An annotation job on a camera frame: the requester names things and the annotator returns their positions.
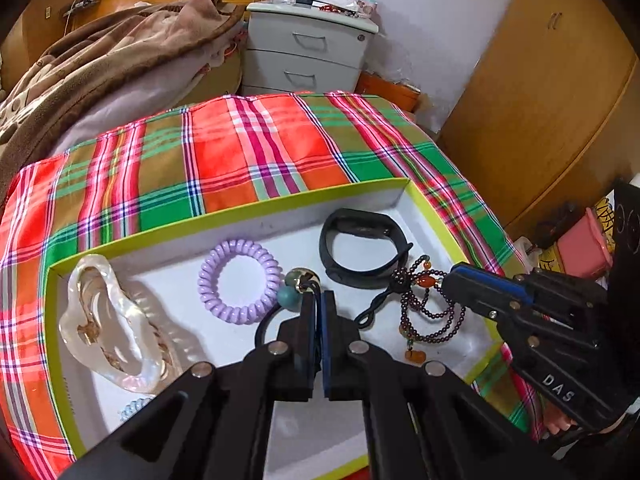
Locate purple spiral hair tie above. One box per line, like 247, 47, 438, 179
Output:
198, 240, 282, 320

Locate person's right hand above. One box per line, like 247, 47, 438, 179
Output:
542, 403, 577, 437

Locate grey nightstand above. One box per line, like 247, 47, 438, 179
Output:
241, 0, 379, 97

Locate wooden wardrobe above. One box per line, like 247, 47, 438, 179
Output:
0, 0, 71, 96

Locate dark bead bracelet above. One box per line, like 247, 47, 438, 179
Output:
354, 255, 468, 363

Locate white tray with green rim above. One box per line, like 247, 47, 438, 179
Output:
45, 177, 506, 480

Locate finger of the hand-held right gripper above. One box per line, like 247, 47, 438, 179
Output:
442, 274, 522, 320
451, 262, 534, 307

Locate pearl hair claw clip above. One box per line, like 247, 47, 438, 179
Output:
59, 254, 183, 395

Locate orange box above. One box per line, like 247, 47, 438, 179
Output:
356, 71, 421, 113

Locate black beaded hair tie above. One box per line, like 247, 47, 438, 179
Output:
254, 267, 323, 348

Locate plaid cloth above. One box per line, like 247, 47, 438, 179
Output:
0, 91, 546, 480

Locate large wooden cabinet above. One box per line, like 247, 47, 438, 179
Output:
437, 0, 640, 231

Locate brown blanket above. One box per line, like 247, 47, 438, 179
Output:
0, 0, 248, 201

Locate black wristband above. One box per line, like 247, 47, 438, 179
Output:
319, 208, 415, 289

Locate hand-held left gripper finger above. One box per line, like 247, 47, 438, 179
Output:
60, 292, 324, 480
322, 290, 571, 480

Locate light blue spiral hair tie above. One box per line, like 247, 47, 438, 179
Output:
119, 396, 156, 423

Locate pink plastic container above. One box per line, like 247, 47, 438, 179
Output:
555, 207, 614, 281

